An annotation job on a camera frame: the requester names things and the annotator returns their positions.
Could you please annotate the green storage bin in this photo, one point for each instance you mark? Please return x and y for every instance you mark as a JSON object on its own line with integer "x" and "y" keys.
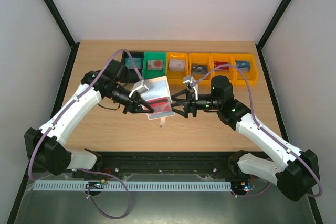
{"x": 151, "y": 55}

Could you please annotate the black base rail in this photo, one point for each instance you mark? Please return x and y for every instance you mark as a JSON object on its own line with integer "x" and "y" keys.
{"x": 219, "y": 165}

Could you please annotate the blue cards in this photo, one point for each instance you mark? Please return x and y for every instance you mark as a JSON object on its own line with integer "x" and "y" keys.
{"x": 157, "y": 90}

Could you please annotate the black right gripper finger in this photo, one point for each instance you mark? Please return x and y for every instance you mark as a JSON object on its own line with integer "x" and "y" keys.
{"x": 181, "y": 96}
{"x": 180, "y": 109}

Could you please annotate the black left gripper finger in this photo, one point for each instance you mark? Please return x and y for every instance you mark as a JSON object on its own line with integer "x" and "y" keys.
{"x": 142, "y": 111}
{"x": 144, "y": 106}

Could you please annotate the white card in yellow bin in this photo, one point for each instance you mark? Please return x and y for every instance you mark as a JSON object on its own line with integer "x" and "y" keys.
{"x": 177, "y": 65}

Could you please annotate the black frame post left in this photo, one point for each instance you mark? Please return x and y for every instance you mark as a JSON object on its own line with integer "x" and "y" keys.
{"x": 61, "y": 23}

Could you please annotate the grey cards in bin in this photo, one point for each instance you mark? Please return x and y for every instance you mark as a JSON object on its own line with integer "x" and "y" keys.
{"x": 199, "y": 69}

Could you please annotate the red card in bin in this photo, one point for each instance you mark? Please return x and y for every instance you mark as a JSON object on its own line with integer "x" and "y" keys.
{"x": 221, "y": 66}

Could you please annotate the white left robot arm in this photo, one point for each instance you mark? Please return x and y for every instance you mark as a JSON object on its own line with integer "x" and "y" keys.
{"x": 46, "y": 146}

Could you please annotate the yellow storage bin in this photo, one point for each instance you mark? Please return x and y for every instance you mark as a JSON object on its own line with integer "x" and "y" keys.
{"x": 220, "y": 59}
{"x": 176, "y": 78}
{"x": 253, "y": 75}
{"x": 199, "y": 58}

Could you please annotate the white slotted cable duct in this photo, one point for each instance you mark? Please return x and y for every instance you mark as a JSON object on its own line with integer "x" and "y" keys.
{"x": 50, "y": 185}

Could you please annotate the red black-stripe credit card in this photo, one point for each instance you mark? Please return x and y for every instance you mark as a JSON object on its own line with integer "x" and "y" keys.
{"x": 160, "y": 105}

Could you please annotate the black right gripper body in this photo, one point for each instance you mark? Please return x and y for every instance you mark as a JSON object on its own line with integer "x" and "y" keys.
{"x": 191, "y": 104}

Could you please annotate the red white card green bin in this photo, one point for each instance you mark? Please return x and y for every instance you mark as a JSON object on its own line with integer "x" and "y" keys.
{"x": 154, "y": 65}

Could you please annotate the black storage bin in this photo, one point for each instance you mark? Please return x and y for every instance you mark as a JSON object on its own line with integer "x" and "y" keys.
{"x": 131, "y": 75}

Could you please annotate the black frame post right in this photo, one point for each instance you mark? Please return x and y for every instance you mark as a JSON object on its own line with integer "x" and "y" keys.
{"x": 273, "y": 23}

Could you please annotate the blue card in bin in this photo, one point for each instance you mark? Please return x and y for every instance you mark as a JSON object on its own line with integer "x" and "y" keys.
{"x": 244, "y": 66}

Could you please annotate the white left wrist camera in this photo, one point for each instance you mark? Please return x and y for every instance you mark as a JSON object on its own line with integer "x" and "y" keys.
{"x": 140, "y": 87}

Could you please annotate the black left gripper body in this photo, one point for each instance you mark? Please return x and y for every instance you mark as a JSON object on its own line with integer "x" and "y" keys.
{"x": 132, "y": 103}

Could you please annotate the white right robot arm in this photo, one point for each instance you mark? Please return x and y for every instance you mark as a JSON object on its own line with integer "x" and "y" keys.
{"x": 293, "y": 171}

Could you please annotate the teal card in black bin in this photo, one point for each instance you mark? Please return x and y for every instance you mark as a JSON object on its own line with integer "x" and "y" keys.
{"x": 132, "y": 63}

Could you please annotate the beige leather card holder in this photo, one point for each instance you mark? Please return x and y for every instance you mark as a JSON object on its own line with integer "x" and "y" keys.
{"x": 161, "y": 116}

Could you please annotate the black frame post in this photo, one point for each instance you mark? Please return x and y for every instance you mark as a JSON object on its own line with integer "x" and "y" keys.
{"x": 61, "y": 23}
{"x": 273, "y": 23}

